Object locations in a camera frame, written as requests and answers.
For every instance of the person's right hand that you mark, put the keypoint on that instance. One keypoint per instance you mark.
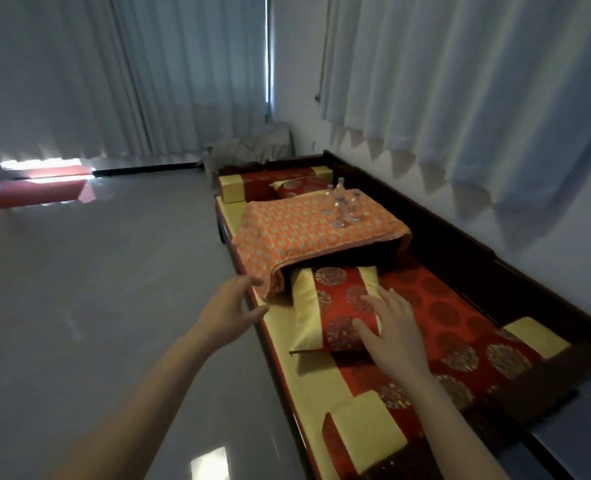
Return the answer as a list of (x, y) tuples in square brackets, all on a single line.
[(400, 349)]

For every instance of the person's left hand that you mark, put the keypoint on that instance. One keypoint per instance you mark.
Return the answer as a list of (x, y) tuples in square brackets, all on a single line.
[(225, 314)]

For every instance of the dark wooden sofa bench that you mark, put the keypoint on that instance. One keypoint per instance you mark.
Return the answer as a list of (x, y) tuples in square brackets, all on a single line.
[(450, 244)]

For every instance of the person's right forearm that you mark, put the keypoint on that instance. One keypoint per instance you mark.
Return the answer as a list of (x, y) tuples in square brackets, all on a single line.
[(455, 434)]

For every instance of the person's left forearm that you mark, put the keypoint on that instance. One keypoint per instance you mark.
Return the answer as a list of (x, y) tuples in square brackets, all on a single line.
[(140, 419)]

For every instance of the red yellow silk pillow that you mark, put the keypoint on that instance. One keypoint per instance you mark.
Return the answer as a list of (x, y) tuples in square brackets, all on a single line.
[(335, 304), (300, 187)]

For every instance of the orange patterned cloth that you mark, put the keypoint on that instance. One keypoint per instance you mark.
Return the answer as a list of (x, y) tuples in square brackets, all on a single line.
[(285, 234)]

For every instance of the grey cloth heap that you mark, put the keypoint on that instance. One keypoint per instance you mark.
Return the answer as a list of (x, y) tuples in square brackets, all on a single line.
[(255, 147)]

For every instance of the red floor mat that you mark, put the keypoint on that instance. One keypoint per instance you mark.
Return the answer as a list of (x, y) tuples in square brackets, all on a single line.
[(35, 192)]

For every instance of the white pleated curtain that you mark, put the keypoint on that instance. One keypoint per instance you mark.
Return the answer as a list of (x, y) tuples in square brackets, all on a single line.
[(475, 69), (125, 69)]

